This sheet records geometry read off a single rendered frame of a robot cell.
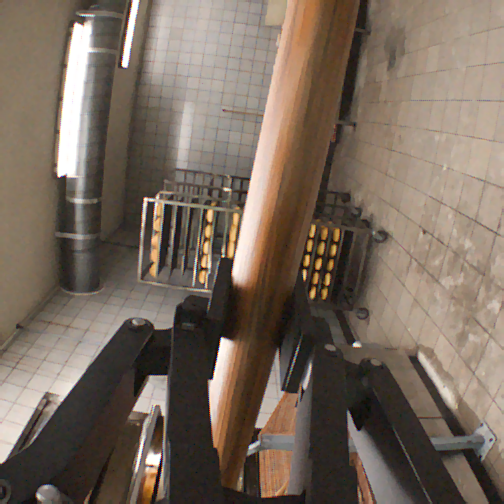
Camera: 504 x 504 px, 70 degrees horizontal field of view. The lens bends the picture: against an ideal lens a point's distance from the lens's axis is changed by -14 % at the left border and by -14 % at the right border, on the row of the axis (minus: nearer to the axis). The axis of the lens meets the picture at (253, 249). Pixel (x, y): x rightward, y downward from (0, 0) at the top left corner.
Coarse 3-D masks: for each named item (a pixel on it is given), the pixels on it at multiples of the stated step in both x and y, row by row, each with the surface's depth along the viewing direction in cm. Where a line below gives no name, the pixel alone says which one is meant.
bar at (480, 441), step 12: (480, 432) 143; (492, 432) 136; (252, 444) 136; (264, 444) 132; (276, 444) 133; (288, 444) 133; (444, 444) 137; (456, 444) 137; (468, 444) 138; (480, 444) 139; (492, 444) 133; (480, 456) 137
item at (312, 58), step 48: (336, 0) 14; (288, 48) 15; (336, 48) 15; (288, 96) 16; (336, 96) 16; (288, 144) 16; (288, 192) 17; (240, 240) 18; (288, 240) 17; (240, 288) 18; (288, 288) 19; (240, 336) 19; (240, 384) 20; (240, 432) 21
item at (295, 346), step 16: (304, 288) 20; (304, 304) 19; (288, 320) 19; (304, 320) 17; (288, 336) 18; (304, 336) 16; (288, 352) 17; (304, 352) 16; (288, 368) 16; (304, 368) 16; (288, 384) 17
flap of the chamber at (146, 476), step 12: (156, 408) 200; (156, 420) 192; (156, 432) 189; (156, 444) 186; (144, 456) 167; (156, 456) 183; (144, 468) 160; (156, 468) 180; (144, 480) 157; (144, 492) 155
